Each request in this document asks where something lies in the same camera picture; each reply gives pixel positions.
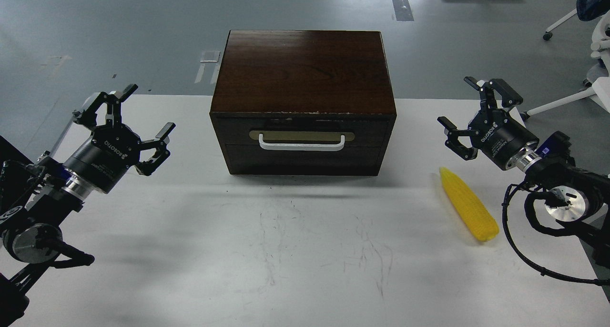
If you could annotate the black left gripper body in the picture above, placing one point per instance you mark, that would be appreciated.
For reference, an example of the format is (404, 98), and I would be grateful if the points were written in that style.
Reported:
(104, 158)

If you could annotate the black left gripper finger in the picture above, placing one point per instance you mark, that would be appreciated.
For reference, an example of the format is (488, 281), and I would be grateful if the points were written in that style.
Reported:
(159, 145)
(87, 115)

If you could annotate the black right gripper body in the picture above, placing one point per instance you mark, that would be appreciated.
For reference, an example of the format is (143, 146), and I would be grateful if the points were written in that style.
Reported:
(500, 137)

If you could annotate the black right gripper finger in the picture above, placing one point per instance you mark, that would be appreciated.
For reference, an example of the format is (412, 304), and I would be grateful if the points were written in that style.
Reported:
(453, 143)
(488, 102)

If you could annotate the yellow corn cob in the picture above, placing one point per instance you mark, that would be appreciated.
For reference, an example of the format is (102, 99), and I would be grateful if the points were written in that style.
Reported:
(468, 206)

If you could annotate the wooden drawer with white handle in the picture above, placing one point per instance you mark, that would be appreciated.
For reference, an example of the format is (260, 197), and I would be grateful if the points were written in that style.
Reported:
(300, 152)

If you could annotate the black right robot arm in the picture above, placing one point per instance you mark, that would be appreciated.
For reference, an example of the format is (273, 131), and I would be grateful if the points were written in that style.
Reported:
(565, 195)

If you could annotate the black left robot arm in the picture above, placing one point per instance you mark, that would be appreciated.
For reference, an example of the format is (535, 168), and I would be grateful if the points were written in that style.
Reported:
(36, 197)

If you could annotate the dark wooden drawer cabinet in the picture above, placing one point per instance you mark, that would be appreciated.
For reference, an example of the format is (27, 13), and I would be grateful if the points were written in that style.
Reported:
(303, 80)

